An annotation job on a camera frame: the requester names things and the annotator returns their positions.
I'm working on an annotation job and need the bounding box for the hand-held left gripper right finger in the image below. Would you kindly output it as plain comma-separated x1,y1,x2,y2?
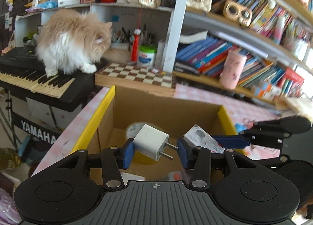
177,138,261,188

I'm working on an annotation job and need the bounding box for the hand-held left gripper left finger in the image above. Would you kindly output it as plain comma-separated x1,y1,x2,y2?
52,139,134,188

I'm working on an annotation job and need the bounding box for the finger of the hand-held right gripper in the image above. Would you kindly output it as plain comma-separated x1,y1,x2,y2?
253,115,313,135
210,130,284,151

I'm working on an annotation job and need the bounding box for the small white staples box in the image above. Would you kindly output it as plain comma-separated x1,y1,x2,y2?
183,125,225,154

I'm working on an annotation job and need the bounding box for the greyish white charger block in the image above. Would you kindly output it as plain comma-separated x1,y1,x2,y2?
120,172,146,182

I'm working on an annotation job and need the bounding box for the starry paper cup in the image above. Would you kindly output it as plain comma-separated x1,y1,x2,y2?
126,122,147,140

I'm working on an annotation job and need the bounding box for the white charger plug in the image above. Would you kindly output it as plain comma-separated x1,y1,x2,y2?
133,124,178,161

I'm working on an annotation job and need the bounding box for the yellow cardboard box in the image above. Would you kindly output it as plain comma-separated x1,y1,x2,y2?
71,85,239,184

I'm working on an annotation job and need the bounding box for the pink checkered desktop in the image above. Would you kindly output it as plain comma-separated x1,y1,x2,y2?
32,86,294,177

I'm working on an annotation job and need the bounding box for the orange blue carton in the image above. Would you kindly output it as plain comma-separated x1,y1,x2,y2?
252,86,274,100
259,82,283,98

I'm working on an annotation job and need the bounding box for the row of red books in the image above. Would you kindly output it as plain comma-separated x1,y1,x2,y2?
276,67,305,96

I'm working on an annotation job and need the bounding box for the pink cartoon cup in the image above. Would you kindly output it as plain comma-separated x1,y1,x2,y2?
219,49,247,90

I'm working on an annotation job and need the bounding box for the white pen organiser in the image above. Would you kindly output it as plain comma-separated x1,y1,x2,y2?
285,27,309,60

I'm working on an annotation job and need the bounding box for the wooden chess board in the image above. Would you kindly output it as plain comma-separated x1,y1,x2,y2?
95,62,177,97

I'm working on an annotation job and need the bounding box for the black electronic keyboard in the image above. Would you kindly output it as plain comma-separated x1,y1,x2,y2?
0,45,109,113

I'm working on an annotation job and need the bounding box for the row of leaning books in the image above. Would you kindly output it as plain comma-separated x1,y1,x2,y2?
175,36,285,87

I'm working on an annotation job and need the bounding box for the black keyboard stand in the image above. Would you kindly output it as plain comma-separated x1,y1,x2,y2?
0,88,64,147

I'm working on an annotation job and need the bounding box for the pastel striped bottle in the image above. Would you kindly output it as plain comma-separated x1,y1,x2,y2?
273,15,286,45

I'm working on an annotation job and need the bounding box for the white jar green lid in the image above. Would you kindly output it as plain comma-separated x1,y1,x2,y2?
137,45,157,67

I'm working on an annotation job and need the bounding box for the red tassel charm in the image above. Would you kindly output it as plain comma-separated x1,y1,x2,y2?
131,28,142,62

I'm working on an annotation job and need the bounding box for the pen holder with pens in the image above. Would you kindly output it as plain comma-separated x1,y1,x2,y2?
110,26,157,51

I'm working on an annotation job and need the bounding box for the row of upright colourful books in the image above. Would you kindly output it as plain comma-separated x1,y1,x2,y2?
210,0,301,45

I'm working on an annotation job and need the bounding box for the retro wooden radio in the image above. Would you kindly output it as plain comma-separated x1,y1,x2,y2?
223,0,253,27

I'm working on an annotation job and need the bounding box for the fluffy orange white cat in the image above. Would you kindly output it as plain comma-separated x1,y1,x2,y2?
35,10,113,77

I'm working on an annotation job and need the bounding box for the purple cloth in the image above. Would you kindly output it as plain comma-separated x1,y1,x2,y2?
0,171,22,225

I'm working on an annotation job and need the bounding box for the white bookshelf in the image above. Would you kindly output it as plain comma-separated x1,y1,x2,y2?
15,0,313,108

